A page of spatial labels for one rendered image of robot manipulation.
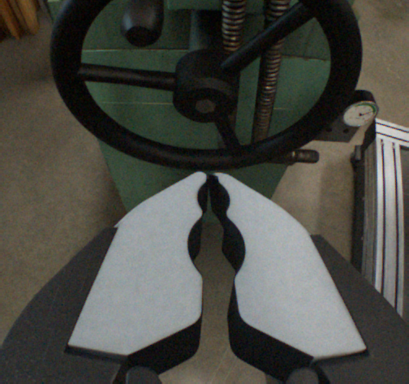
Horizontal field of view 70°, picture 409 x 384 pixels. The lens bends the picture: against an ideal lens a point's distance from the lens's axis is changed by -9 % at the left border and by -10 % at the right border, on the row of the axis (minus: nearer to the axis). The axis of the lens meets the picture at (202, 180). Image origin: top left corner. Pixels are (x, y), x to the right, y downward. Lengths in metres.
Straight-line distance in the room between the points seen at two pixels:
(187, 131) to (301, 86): 0.24
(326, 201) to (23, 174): 1.15
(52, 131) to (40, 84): 0.31
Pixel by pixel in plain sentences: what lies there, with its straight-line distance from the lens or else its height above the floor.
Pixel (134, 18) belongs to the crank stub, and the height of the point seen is 0.93.
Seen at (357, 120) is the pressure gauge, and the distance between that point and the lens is 0.58.
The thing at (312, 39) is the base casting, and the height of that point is 0.75.
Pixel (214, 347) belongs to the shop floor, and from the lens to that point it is 1.03.
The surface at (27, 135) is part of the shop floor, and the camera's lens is 1.45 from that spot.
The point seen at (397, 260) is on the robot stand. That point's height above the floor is 0.22.
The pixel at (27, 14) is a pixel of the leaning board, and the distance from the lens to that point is 1.90.
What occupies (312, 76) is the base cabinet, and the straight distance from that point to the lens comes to 0.57.
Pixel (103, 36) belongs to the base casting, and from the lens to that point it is 0.51.
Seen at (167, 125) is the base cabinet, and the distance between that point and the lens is 0.64.
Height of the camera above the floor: 1.03
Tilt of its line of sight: 61 degrees down
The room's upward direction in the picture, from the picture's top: 5 degrees clockwise
